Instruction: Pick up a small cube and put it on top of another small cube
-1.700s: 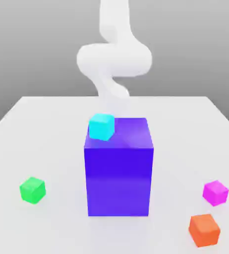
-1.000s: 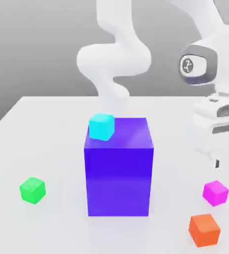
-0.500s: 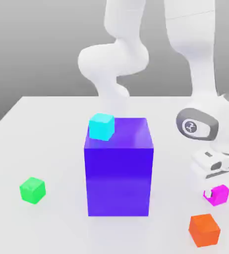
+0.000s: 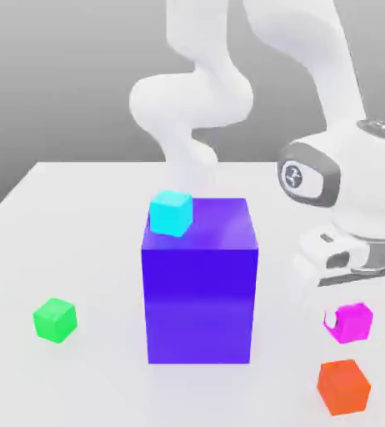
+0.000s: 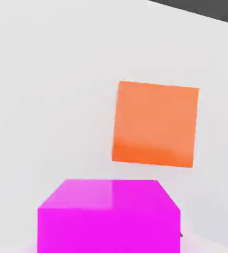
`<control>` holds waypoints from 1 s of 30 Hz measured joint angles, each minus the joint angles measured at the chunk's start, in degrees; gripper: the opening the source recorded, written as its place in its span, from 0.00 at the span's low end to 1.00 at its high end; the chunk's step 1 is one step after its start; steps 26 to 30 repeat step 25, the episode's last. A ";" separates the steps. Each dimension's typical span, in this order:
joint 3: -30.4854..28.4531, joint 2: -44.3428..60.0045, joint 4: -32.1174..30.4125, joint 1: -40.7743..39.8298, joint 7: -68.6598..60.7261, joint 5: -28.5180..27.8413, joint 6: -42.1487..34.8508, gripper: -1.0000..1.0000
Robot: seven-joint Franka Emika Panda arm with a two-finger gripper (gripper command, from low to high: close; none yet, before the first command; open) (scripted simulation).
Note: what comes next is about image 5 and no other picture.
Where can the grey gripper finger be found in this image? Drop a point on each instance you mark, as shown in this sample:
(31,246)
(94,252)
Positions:
(181,235)

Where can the small magenta cube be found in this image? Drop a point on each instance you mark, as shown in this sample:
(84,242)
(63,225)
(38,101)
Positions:
(108,225)

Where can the small orange cube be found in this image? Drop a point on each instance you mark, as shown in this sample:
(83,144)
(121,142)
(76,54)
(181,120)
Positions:
(155,122)

